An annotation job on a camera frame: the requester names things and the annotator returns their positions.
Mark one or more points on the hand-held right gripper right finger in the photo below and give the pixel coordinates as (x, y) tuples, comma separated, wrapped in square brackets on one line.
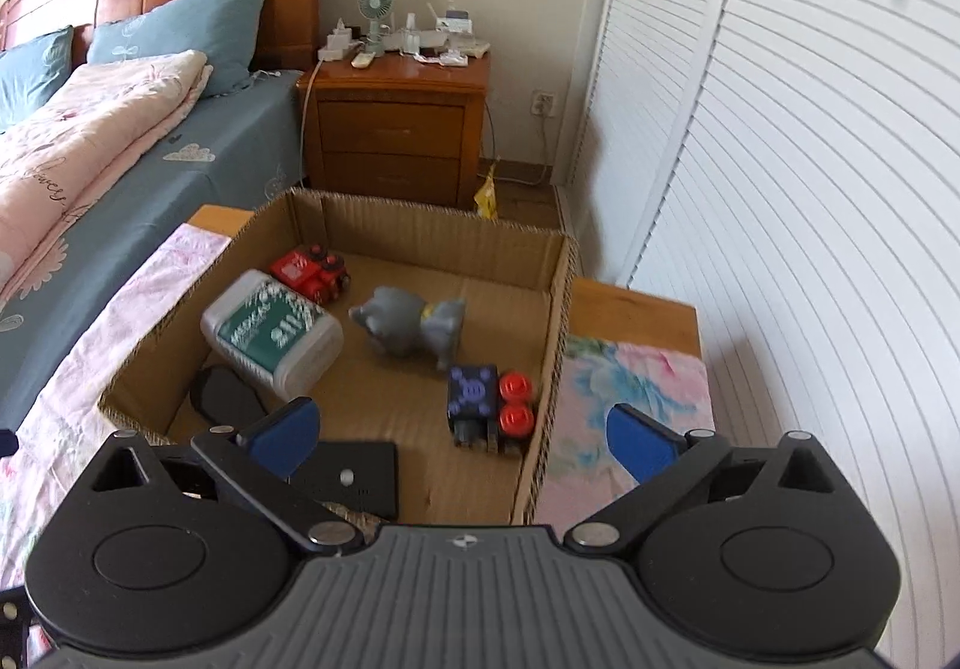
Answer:
[(637, 440)]

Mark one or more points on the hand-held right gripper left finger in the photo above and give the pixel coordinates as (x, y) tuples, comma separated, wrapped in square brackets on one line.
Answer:
[(289, 433)]

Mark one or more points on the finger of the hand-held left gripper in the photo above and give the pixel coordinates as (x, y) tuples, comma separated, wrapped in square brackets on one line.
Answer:
[(7, 444)]

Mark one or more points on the grey correction tape dispenser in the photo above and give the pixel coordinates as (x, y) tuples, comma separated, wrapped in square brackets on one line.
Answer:
[(225, 399)]

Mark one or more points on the black power bank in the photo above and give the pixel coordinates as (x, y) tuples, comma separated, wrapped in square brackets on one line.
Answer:
[(360, 481)]

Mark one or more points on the white bottle with green label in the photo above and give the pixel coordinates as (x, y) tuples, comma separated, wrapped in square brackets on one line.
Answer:
[(270, 331)]

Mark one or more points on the brown cardboard box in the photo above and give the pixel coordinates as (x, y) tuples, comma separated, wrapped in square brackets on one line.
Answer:
[(420, 414)]

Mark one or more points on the red toy train car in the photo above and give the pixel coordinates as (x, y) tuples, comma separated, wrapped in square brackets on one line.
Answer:
[(304, 271)]

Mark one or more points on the dark blue toy train car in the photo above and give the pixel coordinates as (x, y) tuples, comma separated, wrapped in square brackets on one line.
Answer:
[(476, 403)]

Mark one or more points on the yellow packet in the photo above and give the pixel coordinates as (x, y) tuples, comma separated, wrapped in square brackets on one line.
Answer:
[(487, 196)]

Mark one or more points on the bed with blue sheet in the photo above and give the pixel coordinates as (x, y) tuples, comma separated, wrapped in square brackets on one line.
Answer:
[(217, 136)]

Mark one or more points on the pink floral quilt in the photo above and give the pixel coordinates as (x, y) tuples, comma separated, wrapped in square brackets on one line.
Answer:
[(82, 144)]

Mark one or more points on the wooden nightstand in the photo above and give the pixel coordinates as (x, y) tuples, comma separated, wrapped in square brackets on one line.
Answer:
[(390, 129)]

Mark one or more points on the wide white louvered door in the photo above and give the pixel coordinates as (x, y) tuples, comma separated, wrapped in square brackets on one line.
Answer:
[(840, 189)]

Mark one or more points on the narrow white louvered door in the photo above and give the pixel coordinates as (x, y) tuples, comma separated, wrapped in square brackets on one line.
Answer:
[(660, 76)]

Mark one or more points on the white remote control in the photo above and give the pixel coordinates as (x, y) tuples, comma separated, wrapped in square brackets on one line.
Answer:
[(363, 60)]

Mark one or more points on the white power strip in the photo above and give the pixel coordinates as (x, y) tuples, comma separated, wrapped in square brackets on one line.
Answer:
[(337, 43)]

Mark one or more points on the large blue pillow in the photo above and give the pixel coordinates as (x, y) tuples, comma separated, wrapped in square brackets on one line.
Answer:
[(187, 31)]

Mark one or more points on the small clear bottle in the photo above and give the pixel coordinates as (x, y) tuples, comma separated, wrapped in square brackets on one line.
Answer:
[(412, 35)]

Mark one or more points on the small green desk fan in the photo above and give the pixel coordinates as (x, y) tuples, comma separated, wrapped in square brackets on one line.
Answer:
[(372, 9)]

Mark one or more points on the white desktop device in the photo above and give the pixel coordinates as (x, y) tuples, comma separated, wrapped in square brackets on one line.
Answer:
[(454, 24)]

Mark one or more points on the white wall socket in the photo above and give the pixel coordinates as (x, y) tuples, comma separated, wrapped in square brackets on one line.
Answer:
[(541, 103)]

